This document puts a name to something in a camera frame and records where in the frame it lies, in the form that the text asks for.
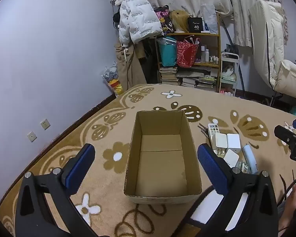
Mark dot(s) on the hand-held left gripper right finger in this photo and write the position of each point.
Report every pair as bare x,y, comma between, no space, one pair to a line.
212,167

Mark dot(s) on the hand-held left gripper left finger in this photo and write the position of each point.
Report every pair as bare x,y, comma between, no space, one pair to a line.
81,167

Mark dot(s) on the white charger adapter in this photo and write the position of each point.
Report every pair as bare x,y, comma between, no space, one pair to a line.
233,142
220,142
231,158

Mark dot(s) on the white remote control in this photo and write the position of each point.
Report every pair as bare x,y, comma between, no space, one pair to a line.
213,129

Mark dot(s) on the metal hair clip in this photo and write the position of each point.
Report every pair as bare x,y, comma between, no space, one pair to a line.
202,128

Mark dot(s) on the cardboard box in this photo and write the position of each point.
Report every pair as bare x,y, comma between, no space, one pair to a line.
160,167

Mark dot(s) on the beige floral blanket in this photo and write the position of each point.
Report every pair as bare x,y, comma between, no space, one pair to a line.
108,133

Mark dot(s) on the pile of magazines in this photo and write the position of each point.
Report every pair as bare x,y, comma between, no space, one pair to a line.
199,81

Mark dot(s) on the bag of plush toys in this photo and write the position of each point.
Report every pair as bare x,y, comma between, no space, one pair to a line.
114,84

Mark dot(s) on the white padded coat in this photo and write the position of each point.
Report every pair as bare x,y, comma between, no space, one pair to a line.
261,42

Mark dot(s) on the white metal cart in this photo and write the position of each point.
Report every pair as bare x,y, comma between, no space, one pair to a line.
230,56

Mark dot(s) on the stack of books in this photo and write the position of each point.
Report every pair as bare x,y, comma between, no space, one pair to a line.
169,75

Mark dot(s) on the beige trousers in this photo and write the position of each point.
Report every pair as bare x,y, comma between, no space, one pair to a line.
128,69

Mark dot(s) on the row of cosmetic bottles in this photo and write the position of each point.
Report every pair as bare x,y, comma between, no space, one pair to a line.
207,55

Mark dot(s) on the red patterned bag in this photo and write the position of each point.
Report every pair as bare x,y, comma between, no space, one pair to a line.
186,54

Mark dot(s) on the wooden shelf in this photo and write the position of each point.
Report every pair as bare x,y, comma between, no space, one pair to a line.
212,38

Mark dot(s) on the teal bag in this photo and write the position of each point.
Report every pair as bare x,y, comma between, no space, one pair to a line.
167,54

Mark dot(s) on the white plastic bag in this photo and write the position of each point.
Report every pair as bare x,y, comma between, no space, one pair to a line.
209,17

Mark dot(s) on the black box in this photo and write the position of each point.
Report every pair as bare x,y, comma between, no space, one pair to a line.
195,26

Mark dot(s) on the blonde wig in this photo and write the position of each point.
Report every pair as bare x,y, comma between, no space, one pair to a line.
180,19

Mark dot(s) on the black and pink bag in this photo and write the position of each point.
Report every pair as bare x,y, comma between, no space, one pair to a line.
165,22

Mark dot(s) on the white puffer jacket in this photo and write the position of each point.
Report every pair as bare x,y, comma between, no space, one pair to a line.
138,17

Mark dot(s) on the wall socket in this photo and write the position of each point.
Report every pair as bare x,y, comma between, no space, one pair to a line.
45,124
31,136

